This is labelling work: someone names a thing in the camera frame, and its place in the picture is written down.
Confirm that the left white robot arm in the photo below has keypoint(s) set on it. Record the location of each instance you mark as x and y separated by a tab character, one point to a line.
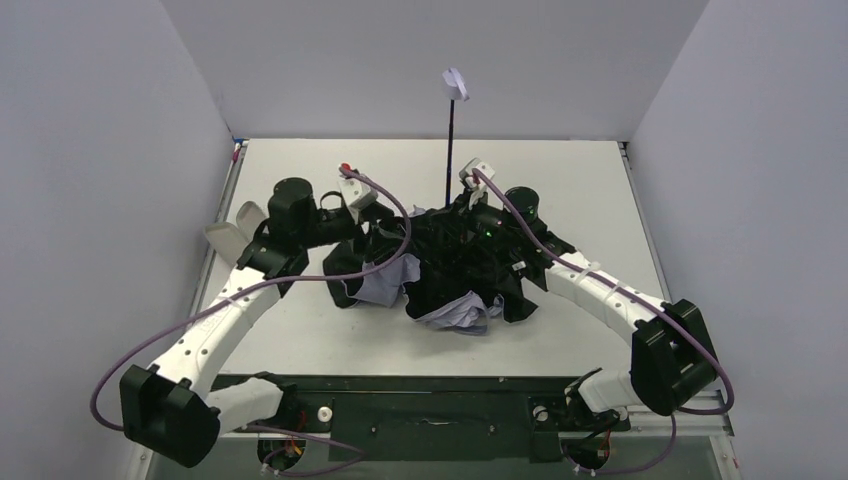
171	406

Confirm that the purple umbrella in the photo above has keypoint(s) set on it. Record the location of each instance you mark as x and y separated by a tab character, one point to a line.
450	278

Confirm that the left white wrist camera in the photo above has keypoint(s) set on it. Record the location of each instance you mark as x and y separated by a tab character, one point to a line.
357	196

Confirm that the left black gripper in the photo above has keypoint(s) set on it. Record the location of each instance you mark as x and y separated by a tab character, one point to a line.
378	232

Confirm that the aluminium rail frame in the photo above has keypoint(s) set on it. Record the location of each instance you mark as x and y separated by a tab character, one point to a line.
644	425

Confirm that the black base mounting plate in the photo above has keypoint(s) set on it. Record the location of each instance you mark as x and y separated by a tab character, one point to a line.
392	418

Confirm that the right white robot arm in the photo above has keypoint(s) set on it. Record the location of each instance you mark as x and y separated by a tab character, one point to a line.
672	356

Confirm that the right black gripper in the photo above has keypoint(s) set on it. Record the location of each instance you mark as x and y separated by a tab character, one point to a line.
457	221

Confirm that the pink zippered umbrella case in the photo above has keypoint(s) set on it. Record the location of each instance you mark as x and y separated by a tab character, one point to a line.
229	240

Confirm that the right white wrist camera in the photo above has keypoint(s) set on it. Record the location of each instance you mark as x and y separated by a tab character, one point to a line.
470	177

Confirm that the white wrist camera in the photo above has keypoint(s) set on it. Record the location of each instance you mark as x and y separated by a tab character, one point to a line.
357	196
470	177

